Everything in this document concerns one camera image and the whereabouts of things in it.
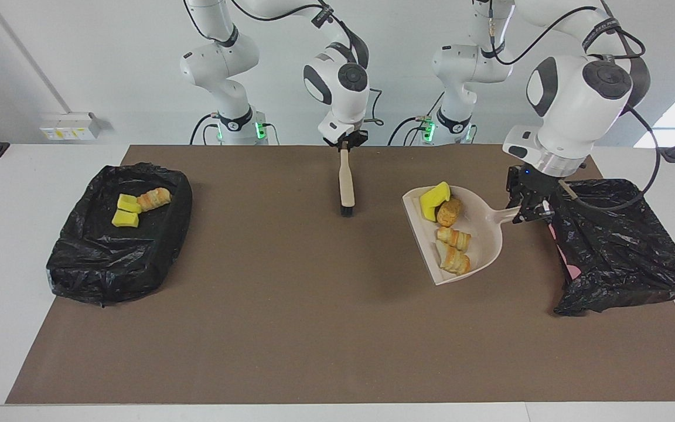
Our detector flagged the beige plastic dustpan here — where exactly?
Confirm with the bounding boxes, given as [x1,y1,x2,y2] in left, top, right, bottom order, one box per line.
[402,185,521,286]

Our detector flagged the striped toy croissant piece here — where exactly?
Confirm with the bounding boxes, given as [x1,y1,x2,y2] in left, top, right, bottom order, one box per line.
[438,246,472,276]
[436,226,472,251]

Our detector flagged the brown toy bread roll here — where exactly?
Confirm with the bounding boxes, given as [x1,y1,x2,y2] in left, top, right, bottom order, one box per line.
[436,198,463,228]

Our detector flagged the pale-sided toy croissant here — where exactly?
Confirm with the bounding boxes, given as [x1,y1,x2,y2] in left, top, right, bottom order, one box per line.
[137,187,172,212]

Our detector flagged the pink plastic bin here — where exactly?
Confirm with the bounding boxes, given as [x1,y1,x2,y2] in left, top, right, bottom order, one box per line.
[547,218,582,281]

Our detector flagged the black plastic trash bag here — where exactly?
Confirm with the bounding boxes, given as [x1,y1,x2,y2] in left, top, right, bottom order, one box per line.
[538,179,675,317]
[46,163,193,307]

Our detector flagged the brown table mat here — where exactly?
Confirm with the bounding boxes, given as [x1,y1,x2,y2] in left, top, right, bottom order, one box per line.
[5,145,675,405]

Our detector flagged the black left base cable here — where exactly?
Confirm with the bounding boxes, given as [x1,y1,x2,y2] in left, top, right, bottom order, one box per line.
[387,114,435,146]

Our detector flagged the black base cable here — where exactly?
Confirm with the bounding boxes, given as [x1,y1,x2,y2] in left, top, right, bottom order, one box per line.
[387,114,435,146]
[189,113,222,145]

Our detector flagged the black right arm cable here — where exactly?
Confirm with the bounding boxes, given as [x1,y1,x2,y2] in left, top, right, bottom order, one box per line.
[182,0,386,127]

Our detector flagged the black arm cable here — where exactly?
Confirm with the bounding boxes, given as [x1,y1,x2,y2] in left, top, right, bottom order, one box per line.
[486,0,664,213]
[182,0,386,127]

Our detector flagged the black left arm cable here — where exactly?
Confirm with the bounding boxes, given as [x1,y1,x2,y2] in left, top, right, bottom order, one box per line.
[486,0,664,213]

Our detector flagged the black right base cable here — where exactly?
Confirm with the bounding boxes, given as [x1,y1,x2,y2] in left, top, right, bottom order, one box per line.
[189,113,222,145]

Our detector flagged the white wall outlet box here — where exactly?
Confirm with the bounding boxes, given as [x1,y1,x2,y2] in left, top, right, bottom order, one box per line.
[39,113,102,141]

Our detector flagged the white wall cable conduit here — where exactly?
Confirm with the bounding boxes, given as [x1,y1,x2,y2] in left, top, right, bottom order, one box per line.
[0,0,73,115]

